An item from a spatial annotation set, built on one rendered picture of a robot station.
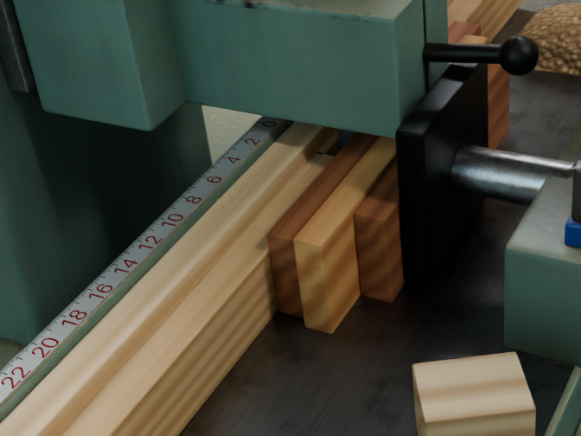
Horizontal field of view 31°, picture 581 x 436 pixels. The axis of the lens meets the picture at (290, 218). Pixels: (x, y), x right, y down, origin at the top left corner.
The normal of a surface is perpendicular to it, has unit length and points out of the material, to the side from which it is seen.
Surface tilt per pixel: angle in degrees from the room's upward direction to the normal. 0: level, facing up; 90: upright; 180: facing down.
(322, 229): 0
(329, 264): 90
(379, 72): 90
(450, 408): 0
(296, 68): 90
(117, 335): 0
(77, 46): 90
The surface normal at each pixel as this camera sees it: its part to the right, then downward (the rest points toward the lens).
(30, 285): 0.72, 0.33
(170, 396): 0.88, 0.19
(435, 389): -0.11, -0.81
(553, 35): -0.41, -0.44
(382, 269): -0.47, 0.54
